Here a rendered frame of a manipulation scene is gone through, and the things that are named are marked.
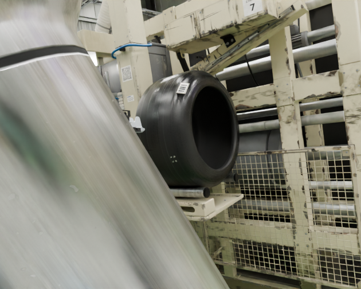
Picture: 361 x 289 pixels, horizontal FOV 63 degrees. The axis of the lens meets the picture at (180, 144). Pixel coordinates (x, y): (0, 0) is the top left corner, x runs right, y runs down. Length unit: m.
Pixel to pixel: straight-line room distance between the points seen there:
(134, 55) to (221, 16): 0.48
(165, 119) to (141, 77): 0.45
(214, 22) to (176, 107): 0.58
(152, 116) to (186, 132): 0.17
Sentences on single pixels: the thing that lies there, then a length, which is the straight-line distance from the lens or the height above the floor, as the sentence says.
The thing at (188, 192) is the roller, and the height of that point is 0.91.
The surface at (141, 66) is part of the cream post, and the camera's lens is 1.61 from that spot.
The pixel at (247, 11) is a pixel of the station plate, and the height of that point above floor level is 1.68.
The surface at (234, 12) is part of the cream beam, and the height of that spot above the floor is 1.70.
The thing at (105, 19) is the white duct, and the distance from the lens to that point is 2.24.
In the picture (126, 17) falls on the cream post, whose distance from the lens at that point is 1.65.
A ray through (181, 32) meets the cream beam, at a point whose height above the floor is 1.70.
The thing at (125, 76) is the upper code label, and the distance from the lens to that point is 1.63.
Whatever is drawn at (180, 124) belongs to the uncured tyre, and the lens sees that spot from 1.19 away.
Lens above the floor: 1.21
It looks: 4 degrees down
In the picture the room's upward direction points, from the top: 9 degrees counter-clockwise
